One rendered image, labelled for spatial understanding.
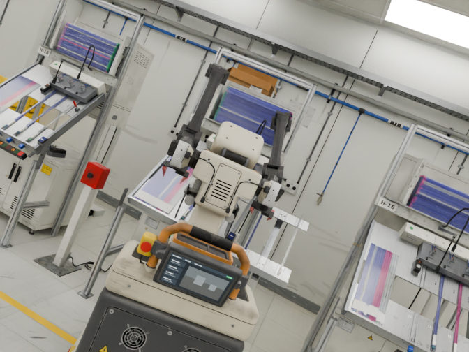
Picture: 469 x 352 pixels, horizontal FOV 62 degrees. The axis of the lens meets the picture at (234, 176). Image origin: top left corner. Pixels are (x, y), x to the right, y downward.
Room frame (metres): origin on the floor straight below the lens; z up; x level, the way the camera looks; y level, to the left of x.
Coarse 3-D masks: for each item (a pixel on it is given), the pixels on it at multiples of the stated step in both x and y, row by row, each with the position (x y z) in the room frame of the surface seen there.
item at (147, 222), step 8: (144, 216) 2.70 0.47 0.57; (152, 216) 2.69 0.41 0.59; (144, 224) 2.70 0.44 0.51; (152, 224) 2.68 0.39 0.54; (160, 224) 2.67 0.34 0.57; (168, 224) 2.66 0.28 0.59; (136, 232) 2.70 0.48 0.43; (144, 232) 2.69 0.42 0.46; (152, 232) 2.68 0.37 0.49; (160, 232) 2.67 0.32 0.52; (136, 240) 2.70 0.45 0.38; (168, 240) 2.65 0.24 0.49
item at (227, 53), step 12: (240, 60) 2.87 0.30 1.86; (252, 60) 2.85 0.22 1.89; (276, 72) 2.82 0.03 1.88; (228, 84) 2.96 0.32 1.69; (300, 84) 2.77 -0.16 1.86; (216, 96) 2.81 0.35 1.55; (216, 108) 2.95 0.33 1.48; (300, 108) 2.68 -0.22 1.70; (204, 120) 2.85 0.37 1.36; (288, 132) 2.68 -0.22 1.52; (120, 204) 2.44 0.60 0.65; (108, 252) 2.46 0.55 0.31
